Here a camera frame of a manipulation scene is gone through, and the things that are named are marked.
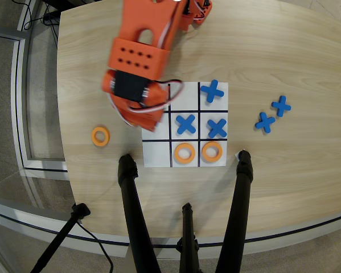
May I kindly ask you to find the thin black stand pole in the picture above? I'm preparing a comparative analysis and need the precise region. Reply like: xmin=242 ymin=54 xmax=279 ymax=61
xmin=29 ymin=202 xmax=91 ymax=273

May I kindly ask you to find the white tic-tac-toe grid sheet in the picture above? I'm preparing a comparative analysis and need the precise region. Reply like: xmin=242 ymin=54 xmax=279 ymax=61
xmin=141 ymin=81 xmax=229 ymax=168

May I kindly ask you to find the orange foam ring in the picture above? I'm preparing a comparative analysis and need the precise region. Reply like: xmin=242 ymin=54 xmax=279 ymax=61
xmin=201 ymin=141 xmax=224 ymax=163
xmin=174 ymin=142 xmax=196 ymax=164
xmin=91 ymin=126 xmax=111 ymax=148

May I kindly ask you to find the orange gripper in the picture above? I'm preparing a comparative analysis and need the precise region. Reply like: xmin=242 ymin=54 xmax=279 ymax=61
xmin=101 ymin=69 xmax=171 ymax=132

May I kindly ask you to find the black floor cable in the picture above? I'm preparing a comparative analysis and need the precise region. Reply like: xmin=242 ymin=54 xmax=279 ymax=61
xmin=75 ymin=221 xmax=114 ymax=273

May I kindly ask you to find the grey metal glass frame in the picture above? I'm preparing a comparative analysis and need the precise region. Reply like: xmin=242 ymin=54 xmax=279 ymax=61
xmin=0 ymin=24 xmax=69 ymax=173

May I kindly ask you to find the blue foam cross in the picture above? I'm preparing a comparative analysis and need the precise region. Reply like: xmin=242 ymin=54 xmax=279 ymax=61
xmin=254 ymin=111 xmax=277 ymax=134
xmin=175 ymin=114 xmax=197 ymax=135
xmin=270 ymin=95 xmax=292 ymax=118
xmin=200 ymin=79 xmax=225 ymax=104
xmin=207 ymin=118 xmax=228 ymax=139

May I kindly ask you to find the black cable bundle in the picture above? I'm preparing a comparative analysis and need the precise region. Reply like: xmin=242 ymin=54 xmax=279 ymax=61
xmin=21 ymin=0 xmax=60 ymax=49

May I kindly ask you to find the short black tripod leg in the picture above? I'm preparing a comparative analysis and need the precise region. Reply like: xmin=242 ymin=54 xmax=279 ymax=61
xmin=175 ymin=202 xmax=201 ymax=273

